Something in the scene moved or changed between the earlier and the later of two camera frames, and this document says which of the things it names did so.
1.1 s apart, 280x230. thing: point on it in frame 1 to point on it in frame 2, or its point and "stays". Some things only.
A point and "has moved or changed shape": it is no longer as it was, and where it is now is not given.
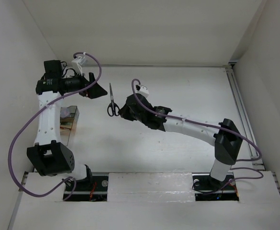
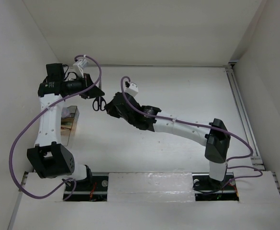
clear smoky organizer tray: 69,116 stays
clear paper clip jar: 64,112 stays
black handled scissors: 113,109 has moved or changed shape
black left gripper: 95,91 stays
